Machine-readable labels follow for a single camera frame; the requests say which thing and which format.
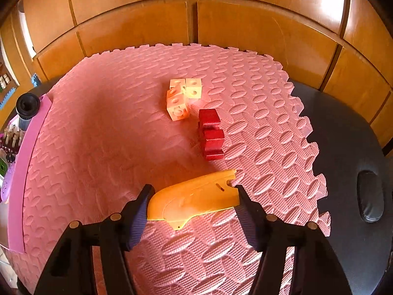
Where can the black cylinder container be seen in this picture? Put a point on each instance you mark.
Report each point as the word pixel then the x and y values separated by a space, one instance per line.
pixel 27 107

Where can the purple perforated plastic piece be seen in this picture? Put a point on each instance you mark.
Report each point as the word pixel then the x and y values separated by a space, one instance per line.
pixel 7 184

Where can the black padded face-hole cushion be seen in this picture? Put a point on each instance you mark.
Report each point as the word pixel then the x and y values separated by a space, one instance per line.
pixel 370 196

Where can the yellow plastic curved piece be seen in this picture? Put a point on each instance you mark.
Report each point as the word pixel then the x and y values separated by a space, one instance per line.
pixel 196 196

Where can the red linked cube blocks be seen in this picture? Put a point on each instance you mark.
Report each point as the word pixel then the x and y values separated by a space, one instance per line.
pixel 211 138

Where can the rack of wooden pegs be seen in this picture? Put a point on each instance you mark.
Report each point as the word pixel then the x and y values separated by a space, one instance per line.
pixel 12 141

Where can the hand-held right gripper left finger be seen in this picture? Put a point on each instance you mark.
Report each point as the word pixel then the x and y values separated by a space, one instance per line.
pixel 138 221

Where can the orange linked cube blocks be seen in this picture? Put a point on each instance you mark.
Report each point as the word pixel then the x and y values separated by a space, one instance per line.
pixel 178 107

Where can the pink foam puzzle mat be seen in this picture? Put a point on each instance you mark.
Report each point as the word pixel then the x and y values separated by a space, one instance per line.
pixel 107 144

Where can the wooden panelled cabinet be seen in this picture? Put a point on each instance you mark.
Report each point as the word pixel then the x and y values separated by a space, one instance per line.
pixel 261 30

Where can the purple toy box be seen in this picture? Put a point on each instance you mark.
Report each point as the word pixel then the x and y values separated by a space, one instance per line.
pixel 27 166

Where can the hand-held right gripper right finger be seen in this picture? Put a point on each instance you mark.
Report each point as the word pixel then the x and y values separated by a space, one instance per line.
pixel 248 221

